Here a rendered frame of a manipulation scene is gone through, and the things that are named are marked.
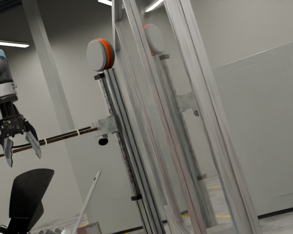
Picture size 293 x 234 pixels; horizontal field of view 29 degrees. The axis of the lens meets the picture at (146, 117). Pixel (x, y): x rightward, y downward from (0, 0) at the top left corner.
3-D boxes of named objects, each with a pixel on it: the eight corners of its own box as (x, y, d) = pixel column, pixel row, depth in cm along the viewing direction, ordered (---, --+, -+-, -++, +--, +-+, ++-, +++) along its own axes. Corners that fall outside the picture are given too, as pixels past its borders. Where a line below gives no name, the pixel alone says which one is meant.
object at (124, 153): (136, 198, 273) (98, 75, 275) (142, 198, 269) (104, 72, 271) (131, 200, 271) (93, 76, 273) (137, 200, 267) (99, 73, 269)
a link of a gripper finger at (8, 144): (-2, 167, 174) (1, 137, 174) (2, 166, 180) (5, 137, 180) (9, 167, 174) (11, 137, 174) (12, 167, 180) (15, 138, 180)
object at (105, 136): (106, 144, 268) (103, 134, 268) (110, 143, 265) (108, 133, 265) (97, 147, 265) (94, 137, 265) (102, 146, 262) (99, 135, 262)
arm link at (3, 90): (-8, 90, 182) (17, 83, 182) (-4, 104, 182) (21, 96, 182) (-13, 87, 174) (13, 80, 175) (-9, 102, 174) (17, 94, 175)
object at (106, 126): (112, 133, 273) (107, 117, 274) (120, 131, 268) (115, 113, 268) (95, 139, 267) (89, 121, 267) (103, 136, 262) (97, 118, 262)
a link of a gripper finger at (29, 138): (37, 159, 174) (18, 135, 174) (40, 159, 180) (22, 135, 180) (45, 152, 175) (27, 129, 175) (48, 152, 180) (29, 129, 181)
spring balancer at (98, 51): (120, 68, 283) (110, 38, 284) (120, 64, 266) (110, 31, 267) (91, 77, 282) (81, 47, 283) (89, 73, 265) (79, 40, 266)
